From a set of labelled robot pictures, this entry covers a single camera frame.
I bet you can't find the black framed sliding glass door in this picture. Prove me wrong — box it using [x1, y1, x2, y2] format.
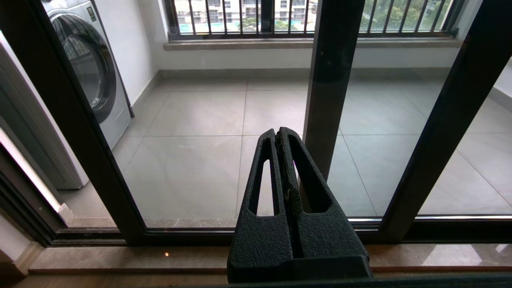
[0, 0, 512, 245]

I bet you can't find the black window frame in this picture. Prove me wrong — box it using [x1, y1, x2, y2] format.
[259, 0, 276, 33]

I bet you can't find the black outer door frame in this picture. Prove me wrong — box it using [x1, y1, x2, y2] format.
[0, 128, 512, 246]

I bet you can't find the grey stone window sill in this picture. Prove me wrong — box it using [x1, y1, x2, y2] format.
[163, 37, 463, 51]

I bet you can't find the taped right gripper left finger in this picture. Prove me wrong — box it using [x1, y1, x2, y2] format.
[227, 129, 293, 264]

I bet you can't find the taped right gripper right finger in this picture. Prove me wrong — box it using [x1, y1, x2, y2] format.
[277, 127, 369, 260]

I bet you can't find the black balcony railing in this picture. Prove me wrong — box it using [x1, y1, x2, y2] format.
[165, 0, 464, 40]

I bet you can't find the white front-load washing machine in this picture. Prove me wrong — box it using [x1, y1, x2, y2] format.
[0, 0, 135, 190]

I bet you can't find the black framed fixed glass door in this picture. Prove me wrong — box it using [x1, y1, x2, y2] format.
[302, 0, 512, 218]

